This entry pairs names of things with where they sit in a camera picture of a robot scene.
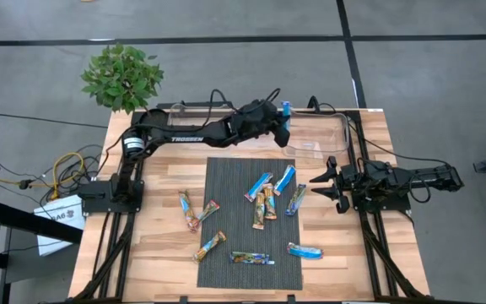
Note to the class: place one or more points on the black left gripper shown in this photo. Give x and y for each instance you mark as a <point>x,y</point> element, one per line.
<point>264,120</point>

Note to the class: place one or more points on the white corner sticker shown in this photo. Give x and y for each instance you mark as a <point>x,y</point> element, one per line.
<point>375,110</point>

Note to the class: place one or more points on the green plant in black pot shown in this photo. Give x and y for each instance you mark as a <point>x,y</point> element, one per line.
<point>120,78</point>

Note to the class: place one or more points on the blue wrapper granola bar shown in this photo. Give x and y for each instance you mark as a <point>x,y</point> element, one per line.
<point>286,115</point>
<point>305,251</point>

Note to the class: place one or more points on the white cardboard box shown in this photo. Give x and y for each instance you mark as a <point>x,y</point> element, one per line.
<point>63,213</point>

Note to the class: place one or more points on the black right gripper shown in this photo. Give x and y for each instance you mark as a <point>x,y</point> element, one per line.
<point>346,181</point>

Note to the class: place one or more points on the light blue granola bar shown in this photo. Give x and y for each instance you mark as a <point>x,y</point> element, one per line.
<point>284,180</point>
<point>258,187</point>

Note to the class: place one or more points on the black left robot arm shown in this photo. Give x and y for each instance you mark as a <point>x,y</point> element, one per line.
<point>184,138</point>

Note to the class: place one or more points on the red and green granola bar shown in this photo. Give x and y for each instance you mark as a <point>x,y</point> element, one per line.
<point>207,210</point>

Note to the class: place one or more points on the dark grey woven placemat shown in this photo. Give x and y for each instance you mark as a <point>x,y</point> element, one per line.
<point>234,236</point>

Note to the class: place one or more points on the black edge clamp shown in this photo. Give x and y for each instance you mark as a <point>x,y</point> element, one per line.
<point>183,300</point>
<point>291,299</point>

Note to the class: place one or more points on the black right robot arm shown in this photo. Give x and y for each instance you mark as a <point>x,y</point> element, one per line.
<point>428,175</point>

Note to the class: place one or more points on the black power plug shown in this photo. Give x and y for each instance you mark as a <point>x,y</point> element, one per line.
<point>25,184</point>

